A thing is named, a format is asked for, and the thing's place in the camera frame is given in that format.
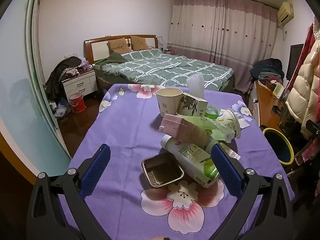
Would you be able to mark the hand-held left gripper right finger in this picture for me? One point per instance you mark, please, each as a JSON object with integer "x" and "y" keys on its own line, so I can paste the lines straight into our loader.
{"x": 225, "y": 170}

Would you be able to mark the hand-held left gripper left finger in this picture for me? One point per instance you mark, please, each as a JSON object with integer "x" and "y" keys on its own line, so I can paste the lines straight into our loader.
{"x": 96, "y": 170}

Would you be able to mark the small white bottle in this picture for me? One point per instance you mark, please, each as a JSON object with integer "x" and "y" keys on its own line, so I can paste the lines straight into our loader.
{"x": 231, "y": 152}

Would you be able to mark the yellow-rimmed trash bin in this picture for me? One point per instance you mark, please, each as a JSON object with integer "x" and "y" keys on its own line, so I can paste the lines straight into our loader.
{"x": 277, "y": 145}

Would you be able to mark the green and white carton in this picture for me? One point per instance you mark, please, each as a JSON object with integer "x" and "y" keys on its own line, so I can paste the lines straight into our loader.
{"x": 220, "y": 130}

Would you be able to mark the large white green-label bottle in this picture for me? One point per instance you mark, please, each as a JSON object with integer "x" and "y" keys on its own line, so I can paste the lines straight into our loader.
{"x": 185, "y": 155}

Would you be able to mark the white tissue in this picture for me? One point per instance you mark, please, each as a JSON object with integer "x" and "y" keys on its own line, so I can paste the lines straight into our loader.
{"x": 243, "y": 123}

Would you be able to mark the white yogurt cup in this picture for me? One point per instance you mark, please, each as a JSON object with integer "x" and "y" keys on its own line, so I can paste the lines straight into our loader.
{"x": 228, "y": 120}

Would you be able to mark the green white cup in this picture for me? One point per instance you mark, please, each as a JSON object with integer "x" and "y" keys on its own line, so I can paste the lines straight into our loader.
{"x": 212, "y": 112}

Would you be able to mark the foil food tray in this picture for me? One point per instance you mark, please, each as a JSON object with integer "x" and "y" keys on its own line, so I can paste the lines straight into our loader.
{"x": 162, "y": 172}

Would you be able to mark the pink carton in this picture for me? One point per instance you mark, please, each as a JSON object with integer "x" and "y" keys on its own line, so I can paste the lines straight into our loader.
{"x": 172, "y": 126}

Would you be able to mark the green printed tissue box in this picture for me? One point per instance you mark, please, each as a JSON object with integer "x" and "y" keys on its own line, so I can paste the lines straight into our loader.
{"x": 192, "y": 105}

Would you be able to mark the beige paper cup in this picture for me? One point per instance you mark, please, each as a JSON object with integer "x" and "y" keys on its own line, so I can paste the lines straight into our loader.
{"x": 167, "y": 102}

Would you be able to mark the purple floral tablecloth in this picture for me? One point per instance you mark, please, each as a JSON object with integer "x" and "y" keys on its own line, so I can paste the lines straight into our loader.
{"x": 120, "y": 135}

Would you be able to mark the cream puffer coat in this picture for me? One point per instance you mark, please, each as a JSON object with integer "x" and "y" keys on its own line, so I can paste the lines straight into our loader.
{"x": 305, "y": 85}

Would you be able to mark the small green box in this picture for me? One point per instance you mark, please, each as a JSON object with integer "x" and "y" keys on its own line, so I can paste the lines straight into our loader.
{"x": 278, "y": 90}

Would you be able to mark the wooden desk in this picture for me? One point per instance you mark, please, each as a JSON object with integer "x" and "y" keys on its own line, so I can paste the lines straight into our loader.
{"x": 266, "y": 105}

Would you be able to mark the red bucket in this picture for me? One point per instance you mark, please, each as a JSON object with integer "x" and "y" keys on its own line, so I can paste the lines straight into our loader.
{"x": 77, "y": 103}

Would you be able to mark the heap of plastic bags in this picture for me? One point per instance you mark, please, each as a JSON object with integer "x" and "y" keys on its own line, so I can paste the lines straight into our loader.
{"x": 61, "y": 110}

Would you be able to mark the black television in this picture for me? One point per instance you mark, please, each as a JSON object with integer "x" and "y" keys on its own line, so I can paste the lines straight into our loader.
{"x": 295, "y": 60}

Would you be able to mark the pile of folded clothes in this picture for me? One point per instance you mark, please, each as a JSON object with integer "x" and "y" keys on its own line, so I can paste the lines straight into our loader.
{"x": 267, "y": 70}

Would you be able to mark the white nightstand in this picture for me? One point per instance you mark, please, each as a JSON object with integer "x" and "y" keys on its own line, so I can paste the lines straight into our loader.
{"x": 80, "y": 85}

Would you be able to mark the red hanging garment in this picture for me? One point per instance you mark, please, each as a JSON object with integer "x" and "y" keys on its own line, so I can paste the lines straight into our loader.
{"x": 309, "y": 42}

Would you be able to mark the dark clothes heap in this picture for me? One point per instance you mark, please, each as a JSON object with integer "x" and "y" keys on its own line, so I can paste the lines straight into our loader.
{"x": 60, "y": 72}

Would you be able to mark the dark green cloth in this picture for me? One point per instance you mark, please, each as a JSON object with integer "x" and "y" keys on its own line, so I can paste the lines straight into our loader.
{"x": 116, "y": 57}

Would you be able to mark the glass sliding wardrobe door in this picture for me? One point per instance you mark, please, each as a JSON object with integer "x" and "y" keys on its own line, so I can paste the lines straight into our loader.
{"x": 20, "y": 80}

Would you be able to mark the wooden bed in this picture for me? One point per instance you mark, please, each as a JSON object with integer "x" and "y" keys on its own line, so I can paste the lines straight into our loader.
{"x": 100, "y": 47}

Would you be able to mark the green checked duvet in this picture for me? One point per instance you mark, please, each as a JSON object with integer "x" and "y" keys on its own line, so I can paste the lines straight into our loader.
{"x": 160, "y": 65}

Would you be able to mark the brown pillow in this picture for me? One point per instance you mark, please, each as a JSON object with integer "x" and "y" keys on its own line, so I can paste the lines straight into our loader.
{"x": 117, "y": 45}
{"x": 138, "y": 43}

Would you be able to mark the dark bedside table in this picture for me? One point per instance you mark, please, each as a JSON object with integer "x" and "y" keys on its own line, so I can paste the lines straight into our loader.
{"x": 170, "y": 52}

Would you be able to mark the pink and white curtain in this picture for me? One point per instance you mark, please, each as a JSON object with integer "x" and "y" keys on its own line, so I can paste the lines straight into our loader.
{"x": 212, "y": 30}

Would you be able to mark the wall air conditioner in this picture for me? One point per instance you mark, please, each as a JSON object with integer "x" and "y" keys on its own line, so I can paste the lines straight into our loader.
{"x": 285, "y": 11}

